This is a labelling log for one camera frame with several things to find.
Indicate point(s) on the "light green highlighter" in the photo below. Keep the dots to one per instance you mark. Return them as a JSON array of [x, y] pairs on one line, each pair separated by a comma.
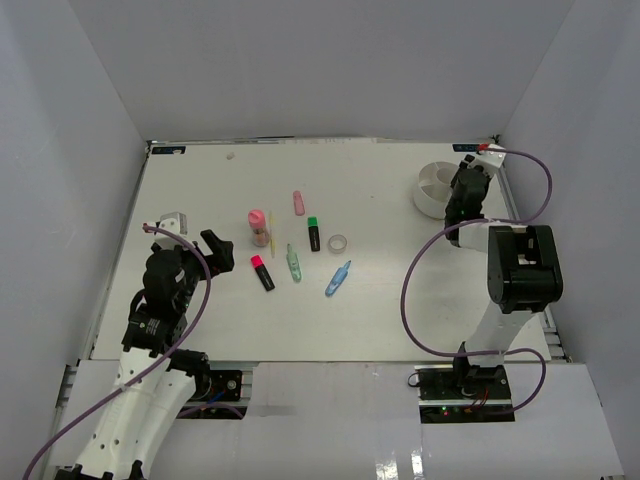
[[293, 264]]

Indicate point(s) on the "blue highlighter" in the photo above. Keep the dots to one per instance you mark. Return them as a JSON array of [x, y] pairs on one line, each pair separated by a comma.
[[338, 279]]

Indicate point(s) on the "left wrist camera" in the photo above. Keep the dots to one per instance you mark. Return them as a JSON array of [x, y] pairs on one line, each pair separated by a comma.
[[164, 230]]

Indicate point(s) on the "yellow thin pen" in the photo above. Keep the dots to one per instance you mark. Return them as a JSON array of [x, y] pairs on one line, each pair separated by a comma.
[[271, 225]]

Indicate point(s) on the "pink-capped black highlighter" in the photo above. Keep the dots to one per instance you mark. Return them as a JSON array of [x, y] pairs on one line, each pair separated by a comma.
[[262, 273]]

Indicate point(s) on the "pink highlighter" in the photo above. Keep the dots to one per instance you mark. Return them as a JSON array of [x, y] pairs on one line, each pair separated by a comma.
[[298, 203]]

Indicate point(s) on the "pink-lidded small jar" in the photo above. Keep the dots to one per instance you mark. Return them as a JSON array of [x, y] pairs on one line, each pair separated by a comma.
[[258, 225]]

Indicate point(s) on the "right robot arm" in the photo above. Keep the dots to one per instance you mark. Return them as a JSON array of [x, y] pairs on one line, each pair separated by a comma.
[[523, 278]]

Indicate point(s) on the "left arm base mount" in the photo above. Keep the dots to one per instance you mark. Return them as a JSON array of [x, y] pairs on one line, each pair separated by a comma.
[[222, 397]]

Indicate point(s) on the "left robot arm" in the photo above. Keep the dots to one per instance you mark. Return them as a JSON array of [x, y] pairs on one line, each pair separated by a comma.
[[155, 377]]

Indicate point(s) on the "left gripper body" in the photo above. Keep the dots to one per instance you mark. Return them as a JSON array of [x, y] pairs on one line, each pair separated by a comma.
[[195, 272]]

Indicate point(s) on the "white round divided container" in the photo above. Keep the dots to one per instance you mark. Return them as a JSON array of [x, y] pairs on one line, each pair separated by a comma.
[[433, 189]]

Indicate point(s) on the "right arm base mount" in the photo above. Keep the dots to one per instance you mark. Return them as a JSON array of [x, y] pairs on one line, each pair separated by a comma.
[[446, 397]]

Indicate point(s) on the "clear tape roll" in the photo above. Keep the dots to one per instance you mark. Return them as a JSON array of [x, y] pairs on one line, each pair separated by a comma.
[[337, 244]]

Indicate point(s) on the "green-capped black highlighter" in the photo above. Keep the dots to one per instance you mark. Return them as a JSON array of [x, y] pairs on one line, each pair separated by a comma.
[[314, 234]]

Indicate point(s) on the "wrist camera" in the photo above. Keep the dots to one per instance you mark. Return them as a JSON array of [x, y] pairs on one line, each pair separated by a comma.
[[164, 230], [488, 157]]

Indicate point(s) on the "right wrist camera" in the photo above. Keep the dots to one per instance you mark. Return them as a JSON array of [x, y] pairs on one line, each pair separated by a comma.
[[488, 157]]

